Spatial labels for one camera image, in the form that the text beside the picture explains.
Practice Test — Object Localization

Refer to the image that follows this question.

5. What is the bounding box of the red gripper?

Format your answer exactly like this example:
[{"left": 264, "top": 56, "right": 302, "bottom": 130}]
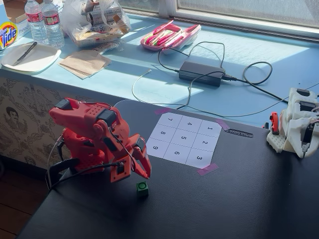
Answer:
[{"left": 112, "top": 133, "right": 152, "bottom": 179}]

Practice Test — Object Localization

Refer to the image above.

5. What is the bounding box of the green cube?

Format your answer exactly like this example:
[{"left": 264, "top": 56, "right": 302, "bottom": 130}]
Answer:
[{"left": 136, "top": 181, "right": 150, "bottom": 197}]

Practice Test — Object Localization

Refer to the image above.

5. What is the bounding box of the white numbered grid paper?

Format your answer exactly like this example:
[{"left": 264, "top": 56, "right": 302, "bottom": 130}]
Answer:
[{"left": 145, "top": 112, "right": 222, "bottom": 169}]

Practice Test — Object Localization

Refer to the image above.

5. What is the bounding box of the black table clamp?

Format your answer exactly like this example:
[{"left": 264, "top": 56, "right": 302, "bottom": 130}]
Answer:
[{"left": 48, "top": 158, "right": 81, "bottom": 188}]

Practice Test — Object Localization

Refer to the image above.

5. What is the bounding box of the black ruler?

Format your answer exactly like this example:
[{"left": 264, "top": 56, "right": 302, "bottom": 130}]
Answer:
[{"left": 224, "top": 128, "right": 254, "bottom": 139}]

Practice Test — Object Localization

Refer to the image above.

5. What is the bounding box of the black power adapter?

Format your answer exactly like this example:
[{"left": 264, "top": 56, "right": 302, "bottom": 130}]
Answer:
[{"left": 178, "top": 61, "right": 226, "bottom": 87}]

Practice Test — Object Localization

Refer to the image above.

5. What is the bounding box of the brown paper napkin stack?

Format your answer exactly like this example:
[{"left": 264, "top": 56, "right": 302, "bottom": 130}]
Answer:
[{"left": 57, "top": 49, "right": 112, "bottom": 80}]

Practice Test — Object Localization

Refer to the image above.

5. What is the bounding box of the clear wrapper packet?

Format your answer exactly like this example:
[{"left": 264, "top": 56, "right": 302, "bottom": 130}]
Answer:
[{"left": 93, "top": 41, "right": 123, "bottom": 55}]

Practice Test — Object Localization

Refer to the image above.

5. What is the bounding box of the pink pencil case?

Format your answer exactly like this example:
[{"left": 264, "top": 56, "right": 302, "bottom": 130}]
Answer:
[{"left": 141, "top": 19, "right": 202, "bottom": 55}]

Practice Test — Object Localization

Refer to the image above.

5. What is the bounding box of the pink pen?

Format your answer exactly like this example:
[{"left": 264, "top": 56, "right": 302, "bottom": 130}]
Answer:
[{"left": 153, "top": 19, "right": 174, "bottom": 35}]

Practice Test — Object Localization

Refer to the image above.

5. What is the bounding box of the clear plastic bag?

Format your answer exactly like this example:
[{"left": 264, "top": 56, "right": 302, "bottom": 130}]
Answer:
[{"left": 61, "top": 0, "right": 132, "bottom": 48}]

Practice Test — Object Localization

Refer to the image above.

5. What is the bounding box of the white plate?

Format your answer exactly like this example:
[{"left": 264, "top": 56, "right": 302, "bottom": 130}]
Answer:
[{"left": 1, "top": 42, "right": 62, "bottom": 75}]

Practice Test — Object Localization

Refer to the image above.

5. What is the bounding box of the black plastic knife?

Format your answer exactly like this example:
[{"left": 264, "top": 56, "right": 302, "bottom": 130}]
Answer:
[{"left": 12, "top": 41, "right": 38, "bottom": 67}]

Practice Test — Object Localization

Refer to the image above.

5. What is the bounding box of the clear water bottle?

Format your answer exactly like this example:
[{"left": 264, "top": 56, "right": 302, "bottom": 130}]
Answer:
[
  {"left": 24, "top": 0, "right": 49, "bottom": 45},
  {"left": 41, "top": 0, "right": 65, "bottom": 48}
]

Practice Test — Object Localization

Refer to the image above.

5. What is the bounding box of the Tide detergent box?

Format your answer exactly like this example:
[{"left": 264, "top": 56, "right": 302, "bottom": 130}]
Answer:
[{"left": 0, "top": 0, "right": 34, "bottom": 50}]

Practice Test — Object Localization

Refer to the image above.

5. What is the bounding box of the red wrist camera mount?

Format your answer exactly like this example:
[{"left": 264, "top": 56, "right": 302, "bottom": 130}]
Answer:
[{"left": 109, "top": 156, "right": 132, "bottom": 184}]

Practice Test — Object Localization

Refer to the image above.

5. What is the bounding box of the black robot camera cable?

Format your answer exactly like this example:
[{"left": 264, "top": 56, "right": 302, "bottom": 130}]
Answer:
[{"left": 44, "top": 159, "right": 125, "bottom": 194}]

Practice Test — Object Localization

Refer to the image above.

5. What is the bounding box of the thin white cable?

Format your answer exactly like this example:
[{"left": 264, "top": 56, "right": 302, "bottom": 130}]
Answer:
[{"left": 114, "top": 69, "right": 291, "bottom": 118}]

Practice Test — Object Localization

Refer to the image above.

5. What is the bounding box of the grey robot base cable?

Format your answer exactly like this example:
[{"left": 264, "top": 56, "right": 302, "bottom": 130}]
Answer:
[{"left": 46, "top": 134, "right": 66, "bottom": 186}]

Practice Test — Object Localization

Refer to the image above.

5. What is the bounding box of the black adapter output cable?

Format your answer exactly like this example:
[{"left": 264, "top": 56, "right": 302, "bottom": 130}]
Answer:
[{"left": 158, "top": 41, "right": 226, "bottom": 110}]

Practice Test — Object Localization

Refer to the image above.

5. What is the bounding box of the black mains cable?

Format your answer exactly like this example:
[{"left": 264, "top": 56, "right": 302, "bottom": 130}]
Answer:
[{"left": 223, "top": 61, "right": 319, "bottom": 104}]

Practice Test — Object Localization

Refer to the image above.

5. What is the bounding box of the orange trigger handle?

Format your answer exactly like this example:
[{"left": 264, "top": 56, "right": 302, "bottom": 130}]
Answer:
[{"left": 270, "top": 112, "right": 280, "bottom": 135}]

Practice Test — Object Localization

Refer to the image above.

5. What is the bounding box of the white window frame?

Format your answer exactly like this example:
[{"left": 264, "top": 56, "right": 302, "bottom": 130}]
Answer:
[{"left": 119, "top": 0, "right": 319, "bottom": 42}]

